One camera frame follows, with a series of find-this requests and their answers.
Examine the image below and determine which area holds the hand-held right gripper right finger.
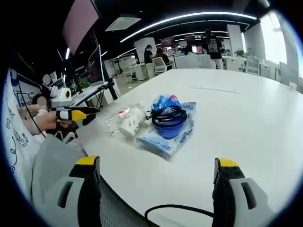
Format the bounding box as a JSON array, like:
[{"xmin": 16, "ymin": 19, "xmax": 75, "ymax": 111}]
[{"xmin": 212, "ymin": 157, "xmax": 273, "ymax": 227}]

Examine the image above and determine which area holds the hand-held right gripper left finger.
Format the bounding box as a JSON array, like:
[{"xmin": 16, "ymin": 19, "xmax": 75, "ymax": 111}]
[{"xmin": 55, "ymin": 155, "xmax": 102, "ymax": 227}]

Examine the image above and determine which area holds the white printed paper cup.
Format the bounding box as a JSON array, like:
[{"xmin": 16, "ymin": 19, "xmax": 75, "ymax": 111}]
[{"xmin": 118, "ymin": 106, "xmax": 148, "ymax": 139}]

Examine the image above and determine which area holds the blue plastic bag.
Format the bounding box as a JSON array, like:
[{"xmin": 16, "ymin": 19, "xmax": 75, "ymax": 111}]
[{"xmin": 151, "ymin": 94, "xmax": 183, "ymax": 112}]

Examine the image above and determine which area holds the blue and white packet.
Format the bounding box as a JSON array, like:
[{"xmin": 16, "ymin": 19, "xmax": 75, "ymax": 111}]
[{"xmin": 135, "ymin": 101, "xmax": 197, "ymax": 159}]

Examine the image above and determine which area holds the blue bowl with black cable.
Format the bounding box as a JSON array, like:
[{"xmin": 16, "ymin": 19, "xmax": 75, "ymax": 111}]
[{"xmin": 145, "ymin": 106, "xmax": 190, "ymax": 140}]

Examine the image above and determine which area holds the white tabletop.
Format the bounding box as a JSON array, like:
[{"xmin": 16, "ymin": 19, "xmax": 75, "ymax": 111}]
[{"xmin": 78, "ymin": 68, "xmax": 303, "ymax": 227}]

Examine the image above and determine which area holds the person's left hand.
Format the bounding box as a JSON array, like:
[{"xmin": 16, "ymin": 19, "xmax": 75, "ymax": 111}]
[{"xmin": 35, "ymin": 112, "xmax": 72, "ymax": 133}]

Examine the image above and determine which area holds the potted green plant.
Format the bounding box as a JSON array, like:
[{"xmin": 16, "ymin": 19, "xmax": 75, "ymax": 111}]
[
  {"xmin": 77, "ymin": 80, "xmax": 91, "ymax": 93},
  {"xmin": 233, "ymin": 48, "xmax": 246, "ymax": 59}
]

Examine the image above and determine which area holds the grey mesh chair seat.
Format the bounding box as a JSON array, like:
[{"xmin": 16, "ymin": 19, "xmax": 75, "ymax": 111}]
[{"xmin": 98, "ymin": 179, "xmax": 152, "ymax": 227}]

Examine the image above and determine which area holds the computer monitor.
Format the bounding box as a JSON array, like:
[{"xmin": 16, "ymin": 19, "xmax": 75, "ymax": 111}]
[{"xmin": 87, "ymin": 44, "xmax": 105, "ymax": 86}]

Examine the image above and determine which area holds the person's grey trouser leg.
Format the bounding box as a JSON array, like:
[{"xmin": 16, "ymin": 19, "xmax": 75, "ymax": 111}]
[{"xmin": 31, "ymin": 135, "xmax": 101, "ymax": 213}]

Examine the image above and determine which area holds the person's white printed shirt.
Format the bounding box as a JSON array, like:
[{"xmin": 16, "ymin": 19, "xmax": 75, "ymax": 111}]
[{"xmin": 1, "ymin": 68, "xmax": 42, "ymax": 180}]

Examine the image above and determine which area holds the large hanging screen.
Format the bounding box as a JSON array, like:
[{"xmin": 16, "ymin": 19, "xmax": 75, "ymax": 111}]
[{"xmin": 62, "ymin": 0, "xmax": 100, "ymax": 55}]

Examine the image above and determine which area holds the white office chair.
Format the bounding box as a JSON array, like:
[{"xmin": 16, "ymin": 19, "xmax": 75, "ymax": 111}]
[
  {"xmin": 151, "ymin": 56, "xmax": 168, "ymax": 76},
  {"xmin": 245, "ymin": 55, "xmax": 262, "ymax": 76}
]

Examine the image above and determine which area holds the ceiling air conditioner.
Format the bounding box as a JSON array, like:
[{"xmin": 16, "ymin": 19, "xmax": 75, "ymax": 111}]
[{"xmin": 105, "ymin": 14, "xmax": 142, "ymax": 33}]

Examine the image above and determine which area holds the thin black cable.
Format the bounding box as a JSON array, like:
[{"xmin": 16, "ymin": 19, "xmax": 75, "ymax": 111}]
[{"xmin": 18, "ymin": 92, "xmax": 48, "ymax": 139}]

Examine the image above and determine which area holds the thick black cable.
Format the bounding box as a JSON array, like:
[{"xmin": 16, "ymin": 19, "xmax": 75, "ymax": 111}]
[{"xmin": 143, "ymin": 204, "xmax": 215, "ymax": 227}]

